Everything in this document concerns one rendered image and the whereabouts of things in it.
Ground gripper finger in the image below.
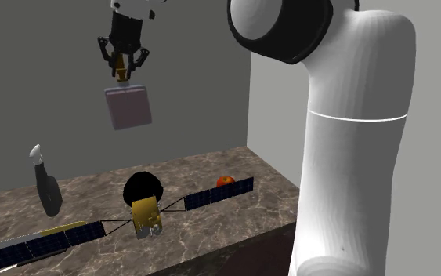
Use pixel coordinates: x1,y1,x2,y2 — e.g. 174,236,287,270
97,36,120,78
126,47,150,81

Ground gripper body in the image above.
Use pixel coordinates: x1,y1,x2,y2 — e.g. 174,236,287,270
109,10,145,56

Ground gold satellite model with panels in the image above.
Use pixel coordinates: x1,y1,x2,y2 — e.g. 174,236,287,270
0,171,255,271

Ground black handled white utensil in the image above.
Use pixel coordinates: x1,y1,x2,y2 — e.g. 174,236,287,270
0,249,69,276

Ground red apple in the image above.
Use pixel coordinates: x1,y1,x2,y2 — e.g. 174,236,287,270
215,175,237,189

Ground black bottle with white top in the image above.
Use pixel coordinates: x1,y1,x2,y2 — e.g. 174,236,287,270
28,143,63,219

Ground brown handled grey spatula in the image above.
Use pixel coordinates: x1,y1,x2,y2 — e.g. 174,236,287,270
103,53,154,131

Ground yellow handled grey knife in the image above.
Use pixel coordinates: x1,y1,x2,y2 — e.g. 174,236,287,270
0,220,88,257

